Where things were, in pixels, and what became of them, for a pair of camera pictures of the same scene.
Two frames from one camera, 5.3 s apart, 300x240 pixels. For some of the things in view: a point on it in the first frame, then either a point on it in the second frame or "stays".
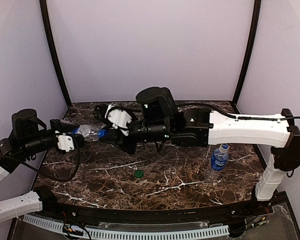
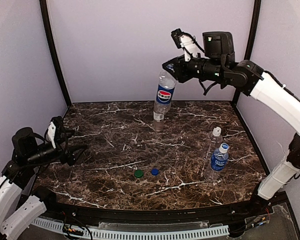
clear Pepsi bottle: x=90 y=132 -> x=167 y=83
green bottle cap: x=138 y=173 stays
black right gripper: x=129 y=149 -> x=184 y=70
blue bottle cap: x=101 y=133 -> x=154 y=171
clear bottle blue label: x=218 y=161 stays
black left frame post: x=43 y=8 stays
